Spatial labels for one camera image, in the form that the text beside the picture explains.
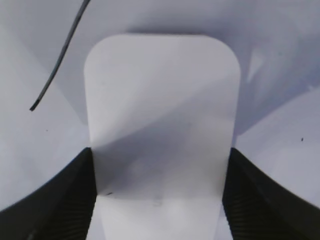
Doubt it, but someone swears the white framed whiteboard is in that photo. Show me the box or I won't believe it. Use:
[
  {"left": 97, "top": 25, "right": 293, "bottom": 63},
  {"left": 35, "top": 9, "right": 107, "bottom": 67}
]
[{"left": 0, "top": 0, "right": 320, "bottom": 240}]

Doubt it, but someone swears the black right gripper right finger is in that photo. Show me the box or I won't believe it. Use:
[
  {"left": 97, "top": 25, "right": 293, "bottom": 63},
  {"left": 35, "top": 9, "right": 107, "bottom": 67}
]
[{"left": 222, "top": 148, "right": 320, "bottom": 240}]

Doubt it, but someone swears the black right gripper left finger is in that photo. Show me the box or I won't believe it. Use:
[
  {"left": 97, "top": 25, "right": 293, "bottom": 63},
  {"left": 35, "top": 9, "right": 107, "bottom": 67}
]
[{"left": 0, "top": 147, "right": 97, "bottom": 240}]

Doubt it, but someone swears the white whiteboard eraser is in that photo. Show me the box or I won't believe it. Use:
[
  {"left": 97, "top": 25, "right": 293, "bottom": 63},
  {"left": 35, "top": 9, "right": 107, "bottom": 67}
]
[{"left": 84, "top": 34, "right": 241, "bottom": 240}]

